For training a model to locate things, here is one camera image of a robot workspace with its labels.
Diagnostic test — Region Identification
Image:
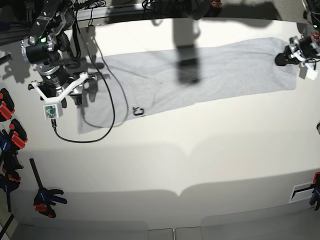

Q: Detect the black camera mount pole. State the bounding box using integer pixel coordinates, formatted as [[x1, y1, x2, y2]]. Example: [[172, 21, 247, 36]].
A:
[[184, 0, 212, 20]]

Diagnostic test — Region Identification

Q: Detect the orange black clamp upper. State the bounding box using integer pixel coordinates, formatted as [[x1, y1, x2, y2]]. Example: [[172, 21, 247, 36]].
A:
[[0, 88, 15, 122]]

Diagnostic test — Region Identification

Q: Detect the blue bar clamp left edge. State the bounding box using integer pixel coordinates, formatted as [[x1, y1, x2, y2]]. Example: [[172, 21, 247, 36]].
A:
[[0, 129, 11, 161]]

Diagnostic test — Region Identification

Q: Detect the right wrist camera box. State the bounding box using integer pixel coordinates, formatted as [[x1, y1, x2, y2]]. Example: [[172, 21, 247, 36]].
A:
[[43, 102, 63, 120]]

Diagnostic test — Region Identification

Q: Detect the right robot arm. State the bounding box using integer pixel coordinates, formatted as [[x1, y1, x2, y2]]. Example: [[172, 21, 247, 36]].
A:
[[21, 0, 81, 98]]

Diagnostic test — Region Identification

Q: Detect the black camera cable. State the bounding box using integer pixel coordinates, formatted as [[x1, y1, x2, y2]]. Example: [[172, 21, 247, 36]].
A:
[[51, 7, 128, 144]]

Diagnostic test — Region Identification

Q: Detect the blue clamp right edge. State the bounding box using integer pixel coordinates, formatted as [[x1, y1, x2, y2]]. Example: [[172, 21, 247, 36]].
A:
[[309, 172, 320, 211]]

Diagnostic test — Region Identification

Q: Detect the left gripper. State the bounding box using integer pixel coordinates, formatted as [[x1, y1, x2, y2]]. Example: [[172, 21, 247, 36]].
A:
[[274, 36, 320, 67]]

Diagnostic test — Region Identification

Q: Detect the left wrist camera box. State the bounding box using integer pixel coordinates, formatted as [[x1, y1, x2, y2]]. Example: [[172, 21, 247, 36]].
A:
[[299, 66, 318, 80]]

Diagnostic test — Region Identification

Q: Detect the orange black clamp lower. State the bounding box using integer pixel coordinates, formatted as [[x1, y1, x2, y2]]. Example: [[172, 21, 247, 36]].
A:
[[9, 118, 28, 151]]

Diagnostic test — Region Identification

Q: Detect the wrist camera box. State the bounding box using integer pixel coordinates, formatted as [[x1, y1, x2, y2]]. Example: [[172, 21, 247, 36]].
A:
[[43, 102, 63, 120], [299, 66, 318, 80]]

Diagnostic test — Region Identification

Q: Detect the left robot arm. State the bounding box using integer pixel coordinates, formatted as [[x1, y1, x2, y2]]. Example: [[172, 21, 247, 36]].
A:
[[274, 0, 320, 69]]

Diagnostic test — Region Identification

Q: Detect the blue black bar clamp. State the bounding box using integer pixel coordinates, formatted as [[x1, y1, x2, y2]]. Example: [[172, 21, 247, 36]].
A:
[[29, 158, 68, 219]]

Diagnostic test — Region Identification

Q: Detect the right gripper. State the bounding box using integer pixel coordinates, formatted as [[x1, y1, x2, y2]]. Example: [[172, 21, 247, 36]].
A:
[[38, 66, 83, 107]]

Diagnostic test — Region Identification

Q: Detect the orange black clamp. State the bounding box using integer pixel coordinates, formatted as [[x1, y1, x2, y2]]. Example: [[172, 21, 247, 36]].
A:
[[9, 118, 28, 151], [0, 88, 15, 122]]

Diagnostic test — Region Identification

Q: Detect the grey T-shirt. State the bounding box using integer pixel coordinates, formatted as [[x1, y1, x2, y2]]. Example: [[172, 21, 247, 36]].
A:
[[77, 37, 299, 134]]

